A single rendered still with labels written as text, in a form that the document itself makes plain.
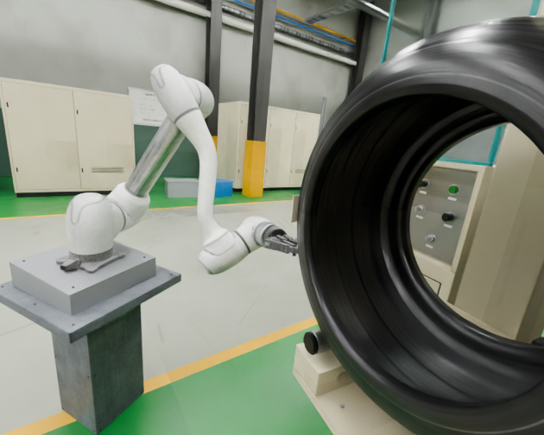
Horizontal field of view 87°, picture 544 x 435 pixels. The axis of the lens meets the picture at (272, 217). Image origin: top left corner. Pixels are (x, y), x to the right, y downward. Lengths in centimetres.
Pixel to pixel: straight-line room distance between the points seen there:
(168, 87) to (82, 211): 56
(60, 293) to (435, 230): 137
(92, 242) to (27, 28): 737
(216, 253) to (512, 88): 84
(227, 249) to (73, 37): 773
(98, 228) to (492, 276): 124
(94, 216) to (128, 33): 755
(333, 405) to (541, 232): 51
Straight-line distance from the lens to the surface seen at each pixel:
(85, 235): 129
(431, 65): 41
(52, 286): 128
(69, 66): 833
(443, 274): 122
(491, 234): 77
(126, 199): 138
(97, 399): 160
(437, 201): 126
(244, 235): 101
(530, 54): 36
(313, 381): 67
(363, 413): 69
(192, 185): 598
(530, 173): 74
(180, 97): 106
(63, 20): 849
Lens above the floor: 130
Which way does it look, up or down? 15 degrees down
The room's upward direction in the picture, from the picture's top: 5 degrees clockwise
